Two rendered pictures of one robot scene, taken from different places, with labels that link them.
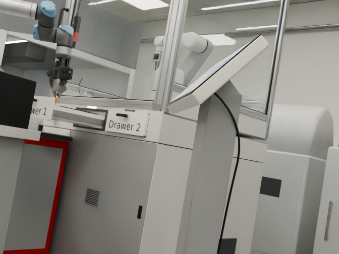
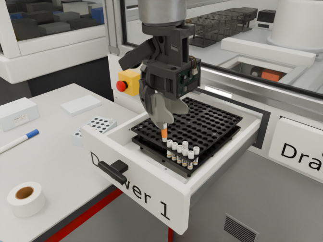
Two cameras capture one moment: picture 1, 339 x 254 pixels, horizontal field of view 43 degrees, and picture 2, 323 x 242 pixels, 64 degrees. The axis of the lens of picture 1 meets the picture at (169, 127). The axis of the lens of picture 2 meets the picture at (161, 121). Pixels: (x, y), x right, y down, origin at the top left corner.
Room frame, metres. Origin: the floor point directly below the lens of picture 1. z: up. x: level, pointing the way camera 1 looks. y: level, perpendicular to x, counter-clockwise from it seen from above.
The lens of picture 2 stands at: (1.75, 0.61, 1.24)
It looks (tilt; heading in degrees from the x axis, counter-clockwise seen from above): 32 degrees down; 358
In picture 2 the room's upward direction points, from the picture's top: straight up
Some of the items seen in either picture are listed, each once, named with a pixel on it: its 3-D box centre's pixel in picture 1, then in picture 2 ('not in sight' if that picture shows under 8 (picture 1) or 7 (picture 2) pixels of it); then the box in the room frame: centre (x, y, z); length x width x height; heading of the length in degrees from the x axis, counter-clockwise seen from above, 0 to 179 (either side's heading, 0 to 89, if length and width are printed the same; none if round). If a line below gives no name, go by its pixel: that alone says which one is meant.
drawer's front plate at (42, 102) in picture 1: (36, 107); (128, 174); (2.13, 0.66, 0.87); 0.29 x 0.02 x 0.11; 46
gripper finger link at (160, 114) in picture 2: (56, 87); (162, 114); (2.17, 0.59, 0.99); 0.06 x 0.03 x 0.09; 44
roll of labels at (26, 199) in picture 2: not in sight; (27, 199); (2.16, 0.90, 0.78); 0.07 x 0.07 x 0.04
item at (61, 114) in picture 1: (71, 116); (190, 133); (2.28, 0.52, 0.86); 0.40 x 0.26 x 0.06; 136
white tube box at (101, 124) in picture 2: (24, 125); (95, 132); (2.42, 0.79, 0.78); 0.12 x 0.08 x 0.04; 154
